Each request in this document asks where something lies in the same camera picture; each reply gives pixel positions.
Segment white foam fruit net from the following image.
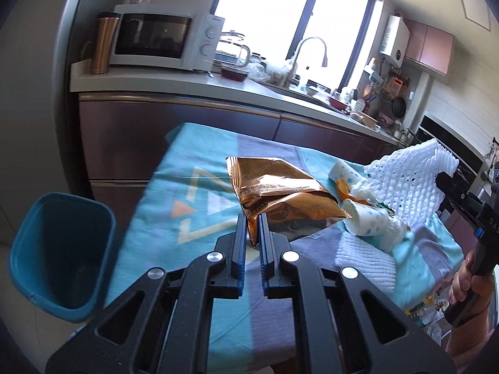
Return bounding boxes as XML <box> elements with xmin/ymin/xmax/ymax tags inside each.
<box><xmin>364</xmin><ymin>138</ymin><xmax>459</xmax><ymax>227</ymax></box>

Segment white tissue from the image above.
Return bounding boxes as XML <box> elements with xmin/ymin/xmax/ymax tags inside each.
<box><xmin>350</xmin><ymin>179</ymin><xmax>378</xmax><ymax>205</ymax></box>

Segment copper foil snack bag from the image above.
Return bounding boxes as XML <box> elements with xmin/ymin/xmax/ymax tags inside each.
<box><xmin>226</xmin><ymin>156</ymin><xmax>351</xmax><ymax>246</ymax></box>

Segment blue plastic trash bin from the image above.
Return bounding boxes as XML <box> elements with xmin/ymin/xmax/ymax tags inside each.
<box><xmin>9</xmin><ymin>193</ymin><xmax>117</xmax><ymax>323</ymax></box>

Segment chrome kitchen faucet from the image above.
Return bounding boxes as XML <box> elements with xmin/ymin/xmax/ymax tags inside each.
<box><xmin>281</xmin><ymin>36</ymin><xmax>328</xmax><ymax>89</ymax></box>

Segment large kitchen window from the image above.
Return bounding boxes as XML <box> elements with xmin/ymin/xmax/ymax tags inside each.
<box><xmin>211</xmin><ymin>0</ymin><xmax>383</xmax><ymax>90</ymax></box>

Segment person's right hand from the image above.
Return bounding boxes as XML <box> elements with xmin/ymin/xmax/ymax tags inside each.
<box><xmin>449</xmin><ymin>251</ymin><xmax>495</xmax><ymax>321</ymax></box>

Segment black built-in oven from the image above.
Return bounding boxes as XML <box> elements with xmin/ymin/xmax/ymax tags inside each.
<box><xmin>414</xmin><ymin>114</ymin><xmax>492</xmax><ymax>195</ymax></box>

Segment crumpled clear plastic wrap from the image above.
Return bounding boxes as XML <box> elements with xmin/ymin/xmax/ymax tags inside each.
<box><xmin>379</xmin><ymin>215</ymin><xmax>410</xmax><ymax>253</ymax></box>

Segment near dotted paper cup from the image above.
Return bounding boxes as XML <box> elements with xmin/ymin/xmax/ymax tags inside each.
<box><xmin>342</xmin><ymin>199</ymin><xmax>390</xmax><ymax>237</ymax></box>

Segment dotted paper cup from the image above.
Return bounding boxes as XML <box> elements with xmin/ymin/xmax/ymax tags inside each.
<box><xmin>329</xmin><ymin>160</ymin><xmax>367</xmax><ymax>195</ymax></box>
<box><xmin>342</xmin><ymin>199</ymin><xmax>390</xmax><ymax>237</ymax></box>

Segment hanging black frying pan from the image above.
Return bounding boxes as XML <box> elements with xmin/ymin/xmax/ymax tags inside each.
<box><xmin>392</xmin><ymin>91</ymin><xmax>413</xmax><ymax>119</ymax></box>

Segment orange peel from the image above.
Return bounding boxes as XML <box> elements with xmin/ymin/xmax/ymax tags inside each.
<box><xmin>336</xmin><ymin>178</ymin><xmax>371</xmax><ymax>206</ymax></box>

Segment far dotted paper cup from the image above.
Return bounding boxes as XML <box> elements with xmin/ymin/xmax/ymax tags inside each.
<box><xmin>329</xmin><ymin>160</ymin><xmax>367</xmax><ymax>195</ymax></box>

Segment blue grey patterned tablecloth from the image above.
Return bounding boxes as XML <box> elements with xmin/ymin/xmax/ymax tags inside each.
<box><xmin>104</xmin><ymin>122</ymin><xmax>465</xmax><ymax>369</ymax></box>

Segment red bowl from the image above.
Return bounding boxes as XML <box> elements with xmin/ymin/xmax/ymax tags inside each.
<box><xmin>328</xmin><ymin>97</ymin><xmax>348</xmax><ymax>111</ymax></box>

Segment white water heater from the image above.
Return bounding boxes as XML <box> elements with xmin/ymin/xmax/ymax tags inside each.
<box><xmin>380</xmin><ymin>15</ymin><xmax>410</xmax><ymax>69</ymax></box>

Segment dark brown base cabinets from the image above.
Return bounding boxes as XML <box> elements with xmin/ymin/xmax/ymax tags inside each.
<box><xmin>79</xmin><ymin>92</ymin><xmax>398</xmax><ymax>226</ymax></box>

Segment clear plastic bag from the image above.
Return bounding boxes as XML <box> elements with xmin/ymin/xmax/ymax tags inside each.
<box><xmin>248</xmin><ymin>59</ymin><xmax>292</xmax><ymax>85</ymax></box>

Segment dark red food container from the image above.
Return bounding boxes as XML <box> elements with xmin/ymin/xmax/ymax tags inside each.
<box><xmin>221</xmin><ymin>65</ymin><xmax>249</xmax><ymax>82</ymax></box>

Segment glass electric kettle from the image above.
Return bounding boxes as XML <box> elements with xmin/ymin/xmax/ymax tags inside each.
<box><xmin>214</xmin><ymin>30</ymin><xmax>251</xmax><ymax>68</ymax></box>

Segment white microwave oven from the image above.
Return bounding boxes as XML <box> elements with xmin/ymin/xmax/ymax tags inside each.
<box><xmin>110</xmin><ymin>4</ymin><xmax>225</xmax><ymax>72</ymax></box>

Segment copper travel mug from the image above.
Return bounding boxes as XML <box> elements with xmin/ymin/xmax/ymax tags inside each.
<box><xmin>90</xmin><ymin>12</ymin><xmax>120</xmax><ymax>74</ymax></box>

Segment grey refrigerator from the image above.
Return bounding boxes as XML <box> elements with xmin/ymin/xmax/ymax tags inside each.
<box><xmin>0</xmin><ymin>0</ymin><xmax>138</xmax><ymax>246</ymax></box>

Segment pink wall cabinet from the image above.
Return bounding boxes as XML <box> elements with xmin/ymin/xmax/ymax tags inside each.
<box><xmin>404</xmin><ymin>19</ymin><xmax>455</xmax><ymax>77</ymax></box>

